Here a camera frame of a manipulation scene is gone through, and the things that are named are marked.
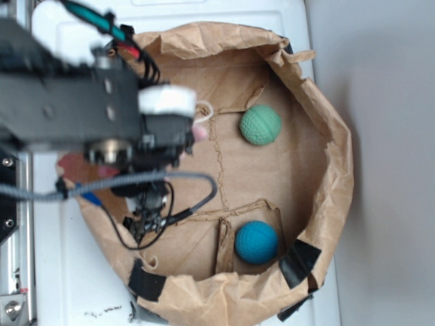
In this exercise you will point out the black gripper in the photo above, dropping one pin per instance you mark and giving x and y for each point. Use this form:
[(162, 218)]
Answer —
[(166, 119)]

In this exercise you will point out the pink plush bunny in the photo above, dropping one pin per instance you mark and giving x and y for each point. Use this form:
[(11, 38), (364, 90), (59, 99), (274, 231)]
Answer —
[(200, 133)]

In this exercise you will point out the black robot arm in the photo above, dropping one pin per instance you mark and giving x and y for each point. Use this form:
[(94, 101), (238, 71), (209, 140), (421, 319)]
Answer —
[(103, 110)]

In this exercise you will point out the green dimpled ball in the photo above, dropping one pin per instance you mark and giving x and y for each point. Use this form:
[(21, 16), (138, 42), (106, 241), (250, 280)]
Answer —
[(260, 125)]

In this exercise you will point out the crumpled brown paper scrap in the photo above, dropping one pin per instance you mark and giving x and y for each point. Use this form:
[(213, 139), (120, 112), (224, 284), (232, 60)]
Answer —
[(225, 247)]

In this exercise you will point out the brown paper bag bin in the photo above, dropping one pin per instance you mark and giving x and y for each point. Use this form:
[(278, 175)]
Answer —
[(301, 184)]

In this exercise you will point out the blue dimpled ball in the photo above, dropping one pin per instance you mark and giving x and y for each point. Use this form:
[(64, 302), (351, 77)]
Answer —
[(256, 242)]

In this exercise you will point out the aluminium rail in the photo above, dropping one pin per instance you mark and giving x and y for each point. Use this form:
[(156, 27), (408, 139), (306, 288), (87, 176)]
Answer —
[(18, 294)]

